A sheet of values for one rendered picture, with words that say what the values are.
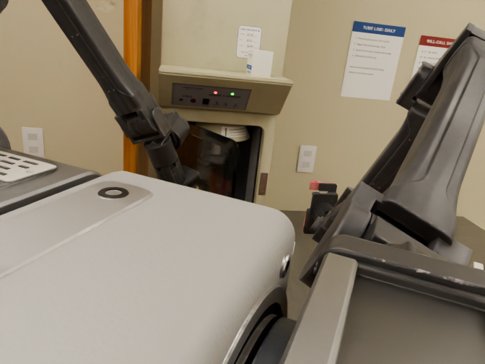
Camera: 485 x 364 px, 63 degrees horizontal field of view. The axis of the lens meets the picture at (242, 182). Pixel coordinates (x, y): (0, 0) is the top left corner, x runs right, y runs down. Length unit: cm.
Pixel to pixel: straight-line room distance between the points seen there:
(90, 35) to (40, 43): 82
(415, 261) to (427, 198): 17
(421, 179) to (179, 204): 25
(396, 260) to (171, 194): 10
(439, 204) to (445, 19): 148
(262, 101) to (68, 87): 78
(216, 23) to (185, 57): 11
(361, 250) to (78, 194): 12
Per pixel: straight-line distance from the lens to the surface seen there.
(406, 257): 19
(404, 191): 35
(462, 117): 45
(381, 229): 28
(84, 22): 75
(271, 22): 109
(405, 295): 18
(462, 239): 180
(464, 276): 19
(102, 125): 155
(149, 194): 16
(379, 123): 172
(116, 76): 76
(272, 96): 102
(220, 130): 112
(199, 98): 102
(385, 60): 168
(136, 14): 98
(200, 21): 106
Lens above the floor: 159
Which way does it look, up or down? 20 degrees down
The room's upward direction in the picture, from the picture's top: 6 degrees clockwise
